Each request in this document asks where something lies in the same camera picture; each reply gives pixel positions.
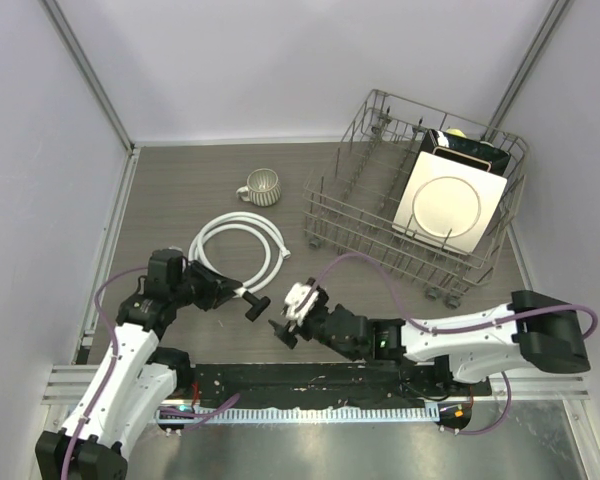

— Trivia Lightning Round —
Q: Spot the white square plate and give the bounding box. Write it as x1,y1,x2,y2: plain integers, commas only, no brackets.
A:
392,152,507,255

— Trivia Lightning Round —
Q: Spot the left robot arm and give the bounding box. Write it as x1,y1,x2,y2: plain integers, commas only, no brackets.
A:
35,249,243,479

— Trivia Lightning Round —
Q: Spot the black square plate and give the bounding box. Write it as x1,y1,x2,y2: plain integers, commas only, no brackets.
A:
418,129,511,176

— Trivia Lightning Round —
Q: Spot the black T-shaped hose connector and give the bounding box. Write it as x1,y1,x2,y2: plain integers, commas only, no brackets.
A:
242,291,271,322

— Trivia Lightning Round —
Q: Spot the yellow-green cup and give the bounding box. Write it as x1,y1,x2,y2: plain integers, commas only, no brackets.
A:
445,128,467,138

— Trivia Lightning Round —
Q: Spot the white hose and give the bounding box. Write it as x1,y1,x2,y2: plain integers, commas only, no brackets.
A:
187,210,292,296

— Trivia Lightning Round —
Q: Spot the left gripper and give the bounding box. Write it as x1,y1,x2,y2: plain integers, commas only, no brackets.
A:
171,260,241,311

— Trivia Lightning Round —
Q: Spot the white slotted cable duct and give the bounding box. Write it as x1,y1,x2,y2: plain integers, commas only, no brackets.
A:
149,405,440,424

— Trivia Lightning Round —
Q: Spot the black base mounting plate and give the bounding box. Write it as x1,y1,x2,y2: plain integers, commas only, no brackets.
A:
169,362,492,410

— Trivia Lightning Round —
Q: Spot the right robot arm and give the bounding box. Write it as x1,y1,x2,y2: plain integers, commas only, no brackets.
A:
271,283,591,395

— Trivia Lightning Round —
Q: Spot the striped ceramic mug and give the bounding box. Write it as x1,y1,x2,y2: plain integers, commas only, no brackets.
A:
236,168,281,207

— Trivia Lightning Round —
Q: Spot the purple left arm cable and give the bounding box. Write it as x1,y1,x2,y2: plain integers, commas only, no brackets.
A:
62,267,149,476

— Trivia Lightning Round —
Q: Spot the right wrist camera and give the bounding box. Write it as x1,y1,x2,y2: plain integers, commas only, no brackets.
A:
281,278,328,326

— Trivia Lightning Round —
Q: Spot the grey wire dish rack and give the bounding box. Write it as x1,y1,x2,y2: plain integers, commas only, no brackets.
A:
304,89,529,309

